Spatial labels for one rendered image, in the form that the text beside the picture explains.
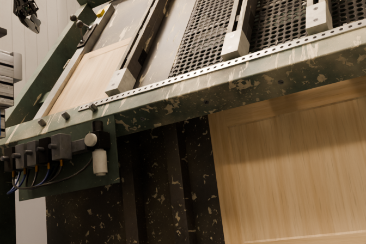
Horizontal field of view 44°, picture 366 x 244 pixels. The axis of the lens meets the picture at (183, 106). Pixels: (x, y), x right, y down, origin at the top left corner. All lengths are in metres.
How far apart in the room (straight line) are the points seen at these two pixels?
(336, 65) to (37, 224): 5.09
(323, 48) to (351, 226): 0.55
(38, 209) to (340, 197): 4.91
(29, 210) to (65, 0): 3.29
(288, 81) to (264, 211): 0.47
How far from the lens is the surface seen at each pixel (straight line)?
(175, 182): 1.70
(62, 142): 1.65
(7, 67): 1.50
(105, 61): 2.11
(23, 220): 5.91
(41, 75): 2.42
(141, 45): 1.94
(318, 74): 1.37
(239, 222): 1.62
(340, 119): 1.54
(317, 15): 1.46
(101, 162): 1.57
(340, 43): 1.34
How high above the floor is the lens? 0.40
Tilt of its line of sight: 15 degrees up
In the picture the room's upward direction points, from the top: 7 degrees counter-clockwise
